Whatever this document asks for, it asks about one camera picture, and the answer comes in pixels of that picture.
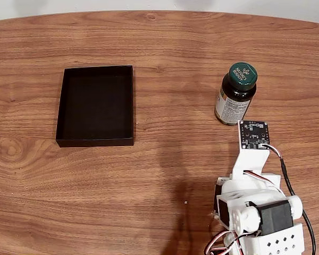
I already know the camera circuit board on mount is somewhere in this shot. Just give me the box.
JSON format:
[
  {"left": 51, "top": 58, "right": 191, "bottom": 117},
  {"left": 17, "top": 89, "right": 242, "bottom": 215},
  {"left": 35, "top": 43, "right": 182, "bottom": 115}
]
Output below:
[{"left": 232, "top": 120, "right": 272, "bottom": 181}]

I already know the black shallow open box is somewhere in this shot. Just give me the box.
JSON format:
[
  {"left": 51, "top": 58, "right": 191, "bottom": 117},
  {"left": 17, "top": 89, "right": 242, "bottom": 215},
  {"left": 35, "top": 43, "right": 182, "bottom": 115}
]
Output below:
[{"left": 55, "top": 65, "right": 135, "bottom": 148}]

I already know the red white black servo wire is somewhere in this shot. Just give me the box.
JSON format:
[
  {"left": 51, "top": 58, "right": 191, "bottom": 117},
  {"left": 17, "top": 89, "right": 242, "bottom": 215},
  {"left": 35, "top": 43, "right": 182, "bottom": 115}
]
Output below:
[{"left": 204, "top": 229, "right": 236, "bottom": 255}]

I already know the green-capped dark pill bottle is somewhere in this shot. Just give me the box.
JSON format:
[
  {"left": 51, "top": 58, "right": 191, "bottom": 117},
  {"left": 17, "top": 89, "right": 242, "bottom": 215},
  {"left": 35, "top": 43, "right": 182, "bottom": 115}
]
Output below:
[{"left": 214, "top": 62, "right": 258, "bottom": 126}]

